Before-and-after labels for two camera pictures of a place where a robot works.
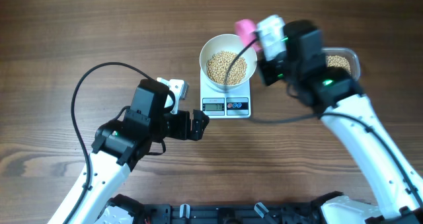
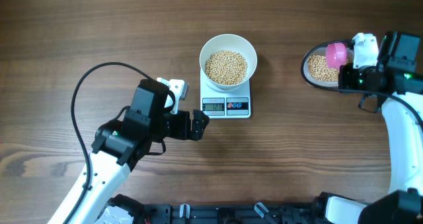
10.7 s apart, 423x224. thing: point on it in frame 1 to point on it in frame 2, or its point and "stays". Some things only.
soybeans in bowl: [219, 63] stays
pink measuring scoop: [245, 29] to [336, 55]
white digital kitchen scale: [234, 104] stays
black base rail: [256, 213] stays
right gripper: [267, 78] to [347, 71]
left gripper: [183, 132] stays
